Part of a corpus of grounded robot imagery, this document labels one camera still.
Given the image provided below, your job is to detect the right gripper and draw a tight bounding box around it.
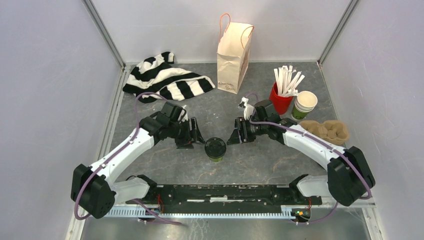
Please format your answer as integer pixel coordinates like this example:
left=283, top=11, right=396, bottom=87
left=226, top=117, right=268, bottom=146

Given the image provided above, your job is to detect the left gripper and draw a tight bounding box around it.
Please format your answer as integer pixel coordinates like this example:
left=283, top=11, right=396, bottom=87
left=168, top=117, right=206, bottom=150

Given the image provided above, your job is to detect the paper takeout bag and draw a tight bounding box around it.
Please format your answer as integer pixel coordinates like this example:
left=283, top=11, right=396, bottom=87
left=217, top=13, right=255, bottom=94

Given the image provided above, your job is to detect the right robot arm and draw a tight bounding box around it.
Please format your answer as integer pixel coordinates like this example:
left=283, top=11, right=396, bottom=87
left=226, top=97, right=376, bottom=207

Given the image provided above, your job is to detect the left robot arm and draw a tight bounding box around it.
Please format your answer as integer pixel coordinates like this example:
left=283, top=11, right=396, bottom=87
left=70, top=102, right=206, bottom=220

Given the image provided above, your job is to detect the red straw holder cup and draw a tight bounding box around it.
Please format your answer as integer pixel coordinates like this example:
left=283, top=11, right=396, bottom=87
left=269, top=82, right=294, bottom=115

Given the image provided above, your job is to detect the black white striped cloth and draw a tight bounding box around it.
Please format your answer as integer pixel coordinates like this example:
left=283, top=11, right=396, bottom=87
left=122, top=51, right=216, bottom=103

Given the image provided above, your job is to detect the white wrapped straws bundle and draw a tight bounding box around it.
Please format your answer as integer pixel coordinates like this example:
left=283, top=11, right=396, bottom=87
left=273, top=65, right=305, bottom=97

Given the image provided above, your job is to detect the stack of paper cups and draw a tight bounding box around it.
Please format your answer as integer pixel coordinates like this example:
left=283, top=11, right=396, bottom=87
left=291, top=91, right=318, bottom=121

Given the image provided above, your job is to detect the brown cardboard cup carrier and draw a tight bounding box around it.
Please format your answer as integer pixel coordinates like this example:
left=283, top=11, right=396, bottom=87
left=300, top=120, right=350, bottom=146

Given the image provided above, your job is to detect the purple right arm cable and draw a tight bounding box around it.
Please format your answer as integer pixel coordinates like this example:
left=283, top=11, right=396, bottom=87
left=246, top=92, right=373, bottom=200

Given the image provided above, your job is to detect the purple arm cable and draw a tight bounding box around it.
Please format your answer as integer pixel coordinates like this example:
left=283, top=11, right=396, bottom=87
left=73, top=92, right=170, bottom=221
left=246, top=92, right=373, bottom=200

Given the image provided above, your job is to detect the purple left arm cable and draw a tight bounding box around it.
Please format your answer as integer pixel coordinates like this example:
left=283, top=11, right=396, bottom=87
left=73, top=92, right=170, bottom=221

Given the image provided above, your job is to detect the metal cable duct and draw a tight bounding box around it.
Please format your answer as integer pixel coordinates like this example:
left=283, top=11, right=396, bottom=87
left=104, top=206, right=296, bottom=220

